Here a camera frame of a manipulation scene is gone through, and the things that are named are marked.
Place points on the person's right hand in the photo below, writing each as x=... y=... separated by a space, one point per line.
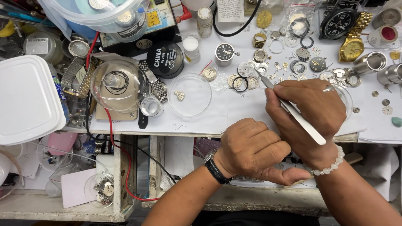
x=314 y=113

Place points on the person's left hand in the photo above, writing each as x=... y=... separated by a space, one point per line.
x=251 y=147

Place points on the steel tweezers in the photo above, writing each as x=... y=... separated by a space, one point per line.
x=296 y=115

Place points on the clear glass dish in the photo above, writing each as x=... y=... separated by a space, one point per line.
x=348 y=100

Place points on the small round metal disc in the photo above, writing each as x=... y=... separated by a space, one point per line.
x=385 y=102
x=356 y=110
x=375 y=94

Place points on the scatter of watch parts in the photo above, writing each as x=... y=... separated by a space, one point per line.
x=301 y=67

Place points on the dark grey watch dial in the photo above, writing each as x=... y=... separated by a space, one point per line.
x=317 y=64

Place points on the clear petri dish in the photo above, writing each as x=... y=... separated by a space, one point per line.
x=194 y=103

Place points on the gold wristwatch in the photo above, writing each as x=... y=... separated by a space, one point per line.
x=351 y=48

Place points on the steel cylinder holder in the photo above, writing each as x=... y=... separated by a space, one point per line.
x=391 y=74
x=370 y=62
x=388 y=17

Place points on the green putty lump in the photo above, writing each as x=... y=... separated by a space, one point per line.
x=397 y=121

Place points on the round watch movement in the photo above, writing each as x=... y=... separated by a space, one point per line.
x=209 y=74

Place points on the small metal watch bridge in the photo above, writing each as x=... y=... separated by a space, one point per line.
x=179 y=95

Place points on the large black dial watch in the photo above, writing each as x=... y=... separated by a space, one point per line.
x=338 y=23

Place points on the black dial watch case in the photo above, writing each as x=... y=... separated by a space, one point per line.
x=224 y=54

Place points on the gold watch dial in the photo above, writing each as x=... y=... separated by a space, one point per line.
x=264 y=19

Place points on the small white plastic bottle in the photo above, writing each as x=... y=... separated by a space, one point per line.
x=191 y=50

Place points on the black round tin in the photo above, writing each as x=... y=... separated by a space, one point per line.
x=165 y=59

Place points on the printed paper note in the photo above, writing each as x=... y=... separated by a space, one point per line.
x=231 y=11

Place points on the glass vial white cap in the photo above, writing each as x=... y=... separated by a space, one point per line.
x=204 y=22

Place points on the glass dome cover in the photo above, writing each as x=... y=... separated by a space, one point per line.
x=117 y=86

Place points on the clear dish of parts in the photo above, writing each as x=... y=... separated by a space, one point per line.
x=100 y=190

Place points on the black tester device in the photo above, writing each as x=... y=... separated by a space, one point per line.
x=157 y=22

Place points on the pink paper sheet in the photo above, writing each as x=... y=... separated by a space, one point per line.
x=75 y=188

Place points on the pink plastic cup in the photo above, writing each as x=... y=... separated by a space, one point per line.
x=62 y=142

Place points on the blue label bottle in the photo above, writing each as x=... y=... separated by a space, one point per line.
x=61 y=94

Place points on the round steel case back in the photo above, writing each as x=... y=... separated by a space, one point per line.
x=78 y=47

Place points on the clear plastic bucket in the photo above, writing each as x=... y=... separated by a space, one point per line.
x=78 y=15

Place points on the white plastic container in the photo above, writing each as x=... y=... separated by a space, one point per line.
x=28 y=100

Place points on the clear labelled jar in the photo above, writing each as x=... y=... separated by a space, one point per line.
x=40 y=47

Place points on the wooden workbench drawer frame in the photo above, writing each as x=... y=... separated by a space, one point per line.
x=122 y=188

